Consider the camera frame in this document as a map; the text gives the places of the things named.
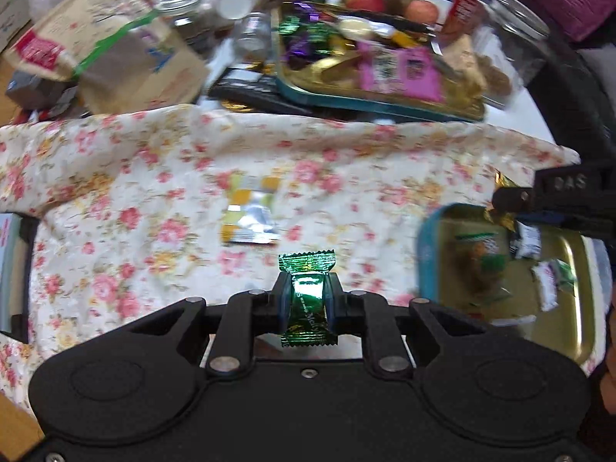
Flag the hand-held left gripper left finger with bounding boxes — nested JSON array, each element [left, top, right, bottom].
[[126, 272, 294, 379]]

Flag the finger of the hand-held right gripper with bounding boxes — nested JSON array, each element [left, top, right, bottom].
[[491, 186, 537, 216]]

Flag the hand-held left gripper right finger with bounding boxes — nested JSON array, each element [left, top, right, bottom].
[[325, 272, 487, 380]]

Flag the green foil candy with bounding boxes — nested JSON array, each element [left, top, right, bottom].
[[277, 248, 341, 350]]

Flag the white black snack packet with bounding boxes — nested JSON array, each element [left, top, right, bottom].
[[509, 223, 543, 261]]

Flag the white green snack packet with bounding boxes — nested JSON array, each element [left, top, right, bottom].
[[531, 259, 577, 312]]

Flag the teal gold tin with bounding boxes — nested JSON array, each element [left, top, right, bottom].
[[415, 203, 613, 377]]

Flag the green orange snack packet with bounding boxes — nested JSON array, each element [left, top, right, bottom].
[[454, 232, 512, 295]]

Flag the yellow silver snack packet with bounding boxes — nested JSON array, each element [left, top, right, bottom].
[[220, 172, 283, 247]]

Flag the beige snack packet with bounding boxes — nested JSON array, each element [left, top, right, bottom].
[[442, 33, 488, 103]]

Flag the large glass jar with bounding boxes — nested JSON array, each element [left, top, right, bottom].
[[485, 0, 552, 93]]

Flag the pink snack packet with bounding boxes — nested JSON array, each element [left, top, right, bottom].
[[357, 40, 444, 105]]

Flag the floral cloth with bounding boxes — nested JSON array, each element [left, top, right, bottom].
[[0, 103, 581, 412]]

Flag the red cylinder can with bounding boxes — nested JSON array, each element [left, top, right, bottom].
[[442, 0, 492, 35]]

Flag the teal gold snack tray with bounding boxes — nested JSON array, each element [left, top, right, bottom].
[[276, 1, 488, 124]]

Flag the gold coin chocolate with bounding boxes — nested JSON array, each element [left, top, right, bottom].
[[218, 97, 257, 113]]

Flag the black remote control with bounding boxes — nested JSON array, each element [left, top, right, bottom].
[[208, 69, 329, 117]]

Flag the round pastry packet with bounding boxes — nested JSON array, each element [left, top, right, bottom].
[[336, 16, 377, 40]]

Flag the purple foil candy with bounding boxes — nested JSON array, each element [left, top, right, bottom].
[[283, 37, 319, 69]]

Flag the cluster of green candies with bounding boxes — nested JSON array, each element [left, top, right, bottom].
[[278, 16, 338, 52]]

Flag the small glass jar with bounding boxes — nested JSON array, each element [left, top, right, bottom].
[[235, 11, 273, 62]]

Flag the light blue book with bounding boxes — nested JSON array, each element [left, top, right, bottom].
[[0, 211, 40, 343]]

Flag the glass jar dark contents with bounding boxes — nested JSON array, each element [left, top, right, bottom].
[[153, 0, 218, 55]]

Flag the brown paper bag green band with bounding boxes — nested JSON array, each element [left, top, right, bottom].
[[13, 0, 211, 115]]

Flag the white cap jar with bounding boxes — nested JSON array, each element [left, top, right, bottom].
[[213, 0, 252, 21]]

